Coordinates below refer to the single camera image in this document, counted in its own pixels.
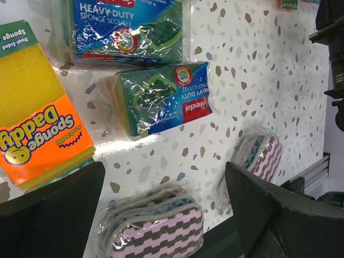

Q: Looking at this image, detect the vileda sponge pack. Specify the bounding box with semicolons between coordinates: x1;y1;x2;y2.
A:
102;62;213;139
47;1;183;64

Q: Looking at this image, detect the Scrub Daddy sponge small pack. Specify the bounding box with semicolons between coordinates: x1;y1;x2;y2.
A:
277;0;298;11

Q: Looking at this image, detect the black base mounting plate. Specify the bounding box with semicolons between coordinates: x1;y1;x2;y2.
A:
198;177;344;258

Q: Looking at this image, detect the Vileda sponge pack near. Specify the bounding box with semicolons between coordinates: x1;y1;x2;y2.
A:
102;62;213;139

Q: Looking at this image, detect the aluminium rail frame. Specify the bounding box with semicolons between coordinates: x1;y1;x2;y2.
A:
304;153;331;188

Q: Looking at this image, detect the Vileda sponge pack middle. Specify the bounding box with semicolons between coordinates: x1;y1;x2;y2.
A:
47;1;183;64

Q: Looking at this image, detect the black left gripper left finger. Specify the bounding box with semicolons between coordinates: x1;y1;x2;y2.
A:
1;162;105;257

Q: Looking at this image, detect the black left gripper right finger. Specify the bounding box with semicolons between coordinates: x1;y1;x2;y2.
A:
225;162;343;257

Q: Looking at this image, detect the pink striped sponge pack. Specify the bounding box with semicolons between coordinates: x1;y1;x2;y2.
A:
230;123;283;182
94;184;204;257

